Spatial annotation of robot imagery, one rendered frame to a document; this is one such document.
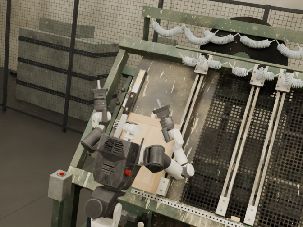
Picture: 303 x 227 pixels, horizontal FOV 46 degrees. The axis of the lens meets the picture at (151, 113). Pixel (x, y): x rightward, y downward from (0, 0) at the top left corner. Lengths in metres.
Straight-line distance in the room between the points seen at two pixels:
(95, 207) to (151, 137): 0.89
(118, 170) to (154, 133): 0.76
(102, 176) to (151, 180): 0.62
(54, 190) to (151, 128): 0.87
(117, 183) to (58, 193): 0.68
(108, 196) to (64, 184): 0.58
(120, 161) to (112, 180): 0.13
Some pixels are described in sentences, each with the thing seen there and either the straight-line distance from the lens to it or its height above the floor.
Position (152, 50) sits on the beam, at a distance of 3.05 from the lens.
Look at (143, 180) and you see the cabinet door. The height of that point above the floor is 0.95.
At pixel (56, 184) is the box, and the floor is 0.87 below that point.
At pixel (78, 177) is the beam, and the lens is 2.85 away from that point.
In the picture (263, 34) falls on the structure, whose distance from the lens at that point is 3.27.
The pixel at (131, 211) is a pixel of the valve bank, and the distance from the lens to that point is 2.70.
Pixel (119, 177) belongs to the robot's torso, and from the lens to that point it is 2.13.
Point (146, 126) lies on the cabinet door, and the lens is 2.84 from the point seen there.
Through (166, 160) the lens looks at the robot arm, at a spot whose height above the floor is 1.30.
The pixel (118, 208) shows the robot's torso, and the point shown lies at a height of 0.97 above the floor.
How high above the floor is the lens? 2.17
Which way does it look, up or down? 16 degrees down
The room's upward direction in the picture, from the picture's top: 9 degrees clockwise
